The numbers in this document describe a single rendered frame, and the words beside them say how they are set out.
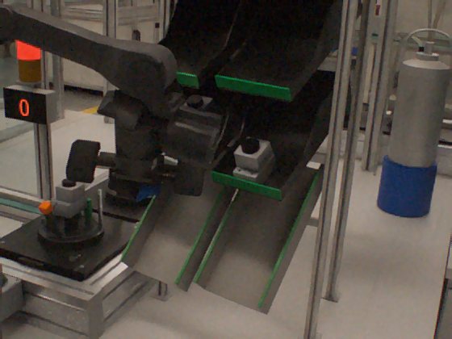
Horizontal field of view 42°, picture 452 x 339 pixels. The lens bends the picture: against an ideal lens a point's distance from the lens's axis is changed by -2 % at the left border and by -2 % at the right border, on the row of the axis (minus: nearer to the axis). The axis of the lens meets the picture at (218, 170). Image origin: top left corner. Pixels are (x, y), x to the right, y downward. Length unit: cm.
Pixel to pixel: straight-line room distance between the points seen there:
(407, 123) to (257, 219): 74
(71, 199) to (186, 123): 57
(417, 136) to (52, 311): 107
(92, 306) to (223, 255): 25
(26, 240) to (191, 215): 37
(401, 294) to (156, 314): 54
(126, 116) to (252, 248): 44
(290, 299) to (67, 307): 47
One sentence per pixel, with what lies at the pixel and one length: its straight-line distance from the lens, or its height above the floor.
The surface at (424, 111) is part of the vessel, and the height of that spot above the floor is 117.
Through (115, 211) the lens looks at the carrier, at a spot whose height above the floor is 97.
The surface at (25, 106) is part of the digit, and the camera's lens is 141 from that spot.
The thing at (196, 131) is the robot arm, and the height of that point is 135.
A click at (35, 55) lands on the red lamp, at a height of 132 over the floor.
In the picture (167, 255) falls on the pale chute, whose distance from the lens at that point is 111.
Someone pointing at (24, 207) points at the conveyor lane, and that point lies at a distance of 152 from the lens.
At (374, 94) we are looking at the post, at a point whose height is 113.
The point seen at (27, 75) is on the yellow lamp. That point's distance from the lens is 139.
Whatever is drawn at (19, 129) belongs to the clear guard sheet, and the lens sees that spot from 152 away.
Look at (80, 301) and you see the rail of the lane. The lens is 112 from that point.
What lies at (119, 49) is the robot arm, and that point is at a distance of 71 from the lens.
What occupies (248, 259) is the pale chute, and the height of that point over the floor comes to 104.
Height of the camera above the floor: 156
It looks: 20 degrees down
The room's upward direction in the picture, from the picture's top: 3 degrees clockwise
